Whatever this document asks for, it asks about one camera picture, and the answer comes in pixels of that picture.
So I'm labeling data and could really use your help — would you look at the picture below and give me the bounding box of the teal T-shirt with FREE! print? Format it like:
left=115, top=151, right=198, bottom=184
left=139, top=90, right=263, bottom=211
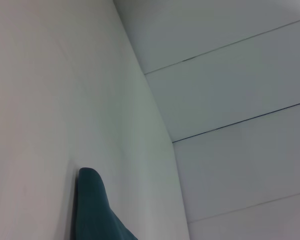
left=75, top=167, right=139, bottom=240

